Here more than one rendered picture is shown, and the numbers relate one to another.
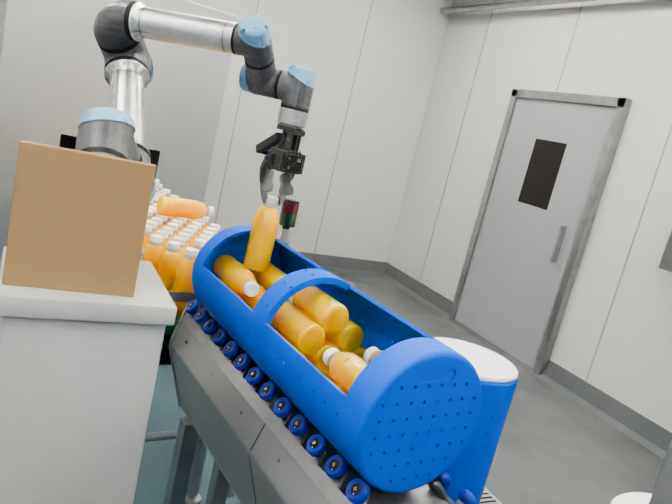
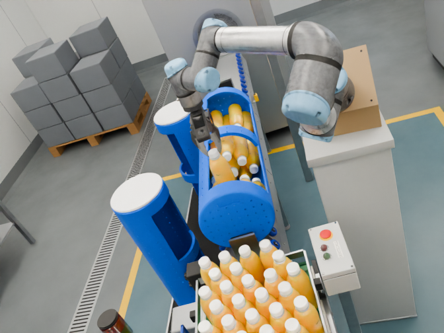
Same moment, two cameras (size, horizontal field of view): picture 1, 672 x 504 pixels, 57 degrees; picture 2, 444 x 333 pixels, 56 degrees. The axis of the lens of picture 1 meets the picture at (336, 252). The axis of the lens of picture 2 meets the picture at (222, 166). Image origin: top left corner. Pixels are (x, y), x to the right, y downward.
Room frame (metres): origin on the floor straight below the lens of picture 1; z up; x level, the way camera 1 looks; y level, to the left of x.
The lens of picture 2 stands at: (2.56, 1.14, 2.13)
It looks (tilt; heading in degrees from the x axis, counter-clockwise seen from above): 34 degrees down; 226
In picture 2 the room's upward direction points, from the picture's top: 24 degrees counter-clockwise
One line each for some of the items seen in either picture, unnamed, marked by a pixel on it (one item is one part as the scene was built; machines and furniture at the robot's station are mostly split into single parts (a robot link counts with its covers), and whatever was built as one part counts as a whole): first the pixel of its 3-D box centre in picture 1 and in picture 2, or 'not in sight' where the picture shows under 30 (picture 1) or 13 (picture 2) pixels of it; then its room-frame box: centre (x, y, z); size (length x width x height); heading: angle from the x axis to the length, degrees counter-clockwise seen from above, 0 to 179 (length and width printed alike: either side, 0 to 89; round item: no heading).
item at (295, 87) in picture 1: (297, 88); (181, 77); (1.65, 0.19, 1.64); 0.09 x 0.08 x 0.11; 79
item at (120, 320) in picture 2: (290, 207); (111, 324); (2.31, 0.21, 1.23); 0.06 x 0.06 x 0.04
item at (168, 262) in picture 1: (168, 276); (287, 275); (1.88, 0.50, 0.99); 0.07 x 0.07 x 0.19
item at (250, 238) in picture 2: not in sight; (246, 246); (1.79, 0.29, 0.99); 0.10 x 0.02 x 0.12; 124
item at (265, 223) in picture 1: (262, 235); (223, 174); (1.67, 0.21, 1.23); 0.07 x 0.07 x 0.19
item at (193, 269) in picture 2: not in sight; (200, 276); (1.94, 0.15, 0.95); 0.10 x 0.07 x 0.10; 124
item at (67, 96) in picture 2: not in sight; (80, 88); (-0.17, -3.39, 0.59); 1.20 x 0.80 x 1.19; 118
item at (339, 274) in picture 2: not in sight; (332, 257); (1.80, 0.64, 1.05); 0.20 x 0.10 x 0.10; 34
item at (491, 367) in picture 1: (467, 358); (136, 191); (1.65, -0.43, 1.03); 0.28 x 0.28 x 0.01
